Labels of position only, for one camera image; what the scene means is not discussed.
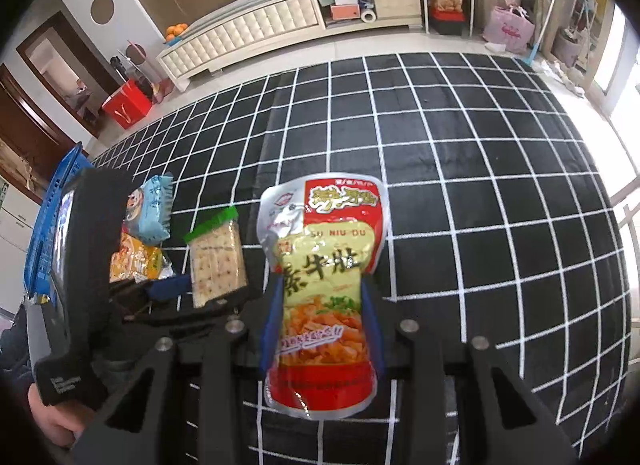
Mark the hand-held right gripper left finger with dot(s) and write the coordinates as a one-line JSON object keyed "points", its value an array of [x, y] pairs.
{"points": [[273, 305]]}

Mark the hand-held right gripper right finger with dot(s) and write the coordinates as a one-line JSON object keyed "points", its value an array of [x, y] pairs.
{"points": [[373, 315]]}

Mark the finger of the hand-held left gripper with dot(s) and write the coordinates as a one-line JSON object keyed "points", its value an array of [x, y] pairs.
{"points": [[170, 289], [200, 309]]}

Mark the orange yellow snack packet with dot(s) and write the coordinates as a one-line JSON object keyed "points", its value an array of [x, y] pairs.
{"points": [[135, 260]]}

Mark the green-ended cracker packet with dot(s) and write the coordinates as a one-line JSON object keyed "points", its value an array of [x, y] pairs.
{"points": [[217, 260]]}

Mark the blue plastic basket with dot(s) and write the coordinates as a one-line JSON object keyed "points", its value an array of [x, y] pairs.
{"points": [[45, 225]]}

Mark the red yellow snack pouch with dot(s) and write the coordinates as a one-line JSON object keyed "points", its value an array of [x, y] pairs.
{"points": [[320, 265]]}

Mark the light blue snack packet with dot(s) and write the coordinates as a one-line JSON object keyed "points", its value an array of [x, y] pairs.
{"points": [[150, 215]]}

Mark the person's left hand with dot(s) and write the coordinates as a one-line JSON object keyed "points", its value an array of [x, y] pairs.
{"points": [[52, 420]]}

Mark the dark wooden door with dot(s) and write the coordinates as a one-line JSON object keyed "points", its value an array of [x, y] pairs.
{"points": [[30, 130]]}

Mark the red paper bag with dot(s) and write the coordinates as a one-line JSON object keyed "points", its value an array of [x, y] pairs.
{"points": [[127, 105]]}

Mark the black checked tablecloth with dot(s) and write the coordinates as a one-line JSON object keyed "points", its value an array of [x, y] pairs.
{"points": [[475, 195]]}

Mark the broom and dustpan set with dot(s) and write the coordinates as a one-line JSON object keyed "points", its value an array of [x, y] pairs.
{"points": [[142, 75]]}

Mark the pile of oranges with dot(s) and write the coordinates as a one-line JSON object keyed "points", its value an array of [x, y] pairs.
{"points": [[176, 32]]}

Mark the white TV cabinet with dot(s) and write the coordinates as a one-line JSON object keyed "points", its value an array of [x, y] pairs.
{"points": [[250, 27]]}

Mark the paper towel roll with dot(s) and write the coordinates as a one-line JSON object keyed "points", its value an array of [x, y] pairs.
{"points": [[368, 15]]}

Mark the orange box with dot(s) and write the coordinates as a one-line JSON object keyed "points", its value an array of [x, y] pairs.
{"points": [[345, 11]]}

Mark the pink bag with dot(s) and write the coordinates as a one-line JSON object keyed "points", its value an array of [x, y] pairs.
{"points": [[507, 30]]}

